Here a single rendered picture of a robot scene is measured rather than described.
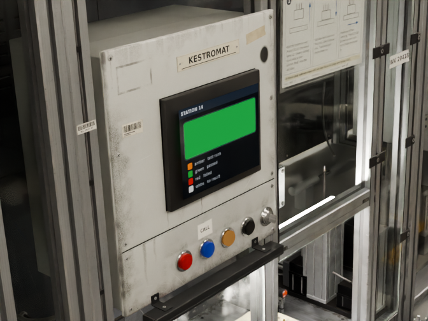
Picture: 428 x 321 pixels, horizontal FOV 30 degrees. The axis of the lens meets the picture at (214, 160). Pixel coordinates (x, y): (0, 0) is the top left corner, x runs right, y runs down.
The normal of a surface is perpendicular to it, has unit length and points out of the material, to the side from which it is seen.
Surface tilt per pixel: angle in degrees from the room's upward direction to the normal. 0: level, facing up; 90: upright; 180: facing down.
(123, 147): 90
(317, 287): 90
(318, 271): 90
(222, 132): 90
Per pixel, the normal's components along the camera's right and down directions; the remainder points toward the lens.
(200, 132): 0.75, 0.21
